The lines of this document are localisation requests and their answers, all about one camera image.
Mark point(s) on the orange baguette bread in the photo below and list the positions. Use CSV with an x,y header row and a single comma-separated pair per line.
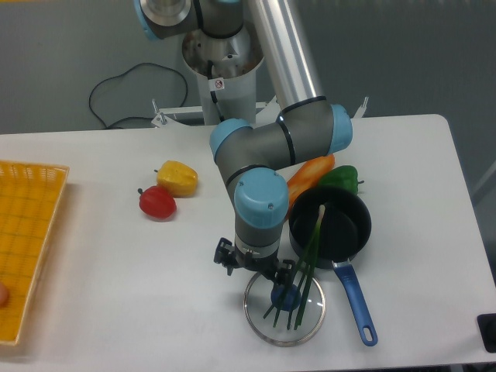
x,y
309,175

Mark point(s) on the green scallion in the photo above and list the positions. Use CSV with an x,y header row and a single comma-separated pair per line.
x,y
306,271

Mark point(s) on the green bell pepper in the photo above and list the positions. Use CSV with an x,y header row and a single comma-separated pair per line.
x,y
345,177

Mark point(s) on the black pot blue handle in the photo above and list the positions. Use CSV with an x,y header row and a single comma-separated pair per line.
x,y
345,230

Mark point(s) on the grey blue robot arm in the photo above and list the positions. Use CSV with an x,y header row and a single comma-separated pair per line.
x,y
261,93

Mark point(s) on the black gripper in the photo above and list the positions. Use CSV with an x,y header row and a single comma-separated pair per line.
x,y
228,256

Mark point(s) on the red bell pepper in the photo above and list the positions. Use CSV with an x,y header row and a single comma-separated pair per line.
x,y
157,203

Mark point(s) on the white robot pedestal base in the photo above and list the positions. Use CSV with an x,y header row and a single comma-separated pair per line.
x,y
225,53

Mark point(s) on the glass lid blue knob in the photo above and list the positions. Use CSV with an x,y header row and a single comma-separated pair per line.
x,y
284,317

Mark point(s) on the black device at edge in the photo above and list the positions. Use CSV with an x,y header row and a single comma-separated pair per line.
x,y
486,324

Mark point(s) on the yellow plastic basket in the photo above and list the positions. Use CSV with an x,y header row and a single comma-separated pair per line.
x,y
30,197

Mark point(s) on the yellow bell pepper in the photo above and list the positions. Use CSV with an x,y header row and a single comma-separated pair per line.
x,y
178,179

